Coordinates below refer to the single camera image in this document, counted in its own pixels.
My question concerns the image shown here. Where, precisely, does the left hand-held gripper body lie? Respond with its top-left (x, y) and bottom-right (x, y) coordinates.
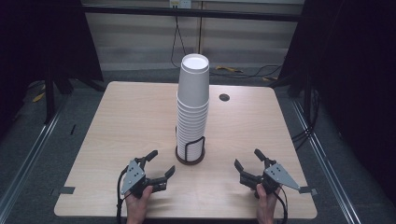
top-left (120, 157), bottom-right (169, 201)

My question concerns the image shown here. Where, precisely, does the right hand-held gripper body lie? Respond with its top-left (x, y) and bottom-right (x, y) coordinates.
top-left (239, 160), bottom-right (302, 200)

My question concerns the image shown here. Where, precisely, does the black wire cup holder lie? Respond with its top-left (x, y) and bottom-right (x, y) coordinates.
top-left (175, 125), bottom-right (206, 166)

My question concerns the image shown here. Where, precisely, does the stack of white paper cups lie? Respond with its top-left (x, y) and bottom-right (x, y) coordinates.
top-left (175, 98), bottom-right (210, 162)

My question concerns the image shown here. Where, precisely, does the person's left hand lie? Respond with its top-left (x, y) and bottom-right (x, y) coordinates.
top-left (124, 185), bottom-right (154, 224)

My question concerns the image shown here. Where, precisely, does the person's right hand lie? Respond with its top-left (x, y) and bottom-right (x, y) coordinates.
top-left (255, 183), bottom-right (280, 224)

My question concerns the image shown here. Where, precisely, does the black stand leg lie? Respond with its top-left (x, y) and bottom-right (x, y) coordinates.
top-left (43, 63), bottom-right (57, 125)

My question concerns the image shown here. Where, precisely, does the black curtain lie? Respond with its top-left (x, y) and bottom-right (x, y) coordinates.
top-left (277, 0), bottom-right (396, 199)
top-left (0, 0), bottom-right (105, 139)

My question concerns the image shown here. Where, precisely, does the thin vertical pole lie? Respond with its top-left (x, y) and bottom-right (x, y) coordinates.
top-left (197, 1), bottom-right (205, 56)

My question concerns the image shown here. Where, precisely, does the black horizontal bar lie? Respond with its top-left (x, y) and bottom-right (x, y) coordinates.
top-left (80, 4), bottom-right (304, 23)

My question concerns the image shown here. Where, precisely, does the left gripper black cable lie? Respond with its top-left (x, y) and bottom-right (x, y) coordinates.
top-left (116, 166), bottom-right (131, 224)

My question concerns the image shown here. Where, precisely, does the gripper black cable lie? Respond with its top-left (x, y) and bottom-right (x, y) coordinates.
top-left (274, 185), bottom-right (290, 224)
top-left (116, 166), bottom-right (131, 224)

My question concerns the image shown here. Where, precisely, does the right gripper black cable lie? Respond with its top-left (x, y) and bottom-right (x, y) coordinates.
top-left (274, 185), bottom-right (290, 224)

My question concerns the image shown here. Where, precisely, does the metal floor rail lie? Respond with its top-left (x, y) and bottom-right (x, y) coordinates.
top-left (290, 98), bottom-right (362, 224)
top-left (0, 104), bottom-right (68, 217)

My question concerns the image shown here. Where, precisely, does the bundle of black cables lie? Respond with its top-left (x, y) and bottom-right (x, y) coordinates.
top-left (290, 89), bottom-right (322, 151)

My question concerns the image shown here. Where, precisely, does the black floor cable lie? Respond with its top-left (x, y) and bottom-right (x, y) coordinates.
top-left (208, 63), bottom-right (283, 79)

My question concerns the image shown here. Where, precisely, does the hanging black cable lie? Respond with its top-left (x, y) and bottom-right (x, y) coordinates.
top-left (169, 7), bottom-right (188, 69)

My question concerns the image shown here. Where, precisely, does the white wall socket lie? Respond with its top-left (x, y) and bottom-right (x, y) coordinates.
top-left (168, 0), bottom-right (192, 9)

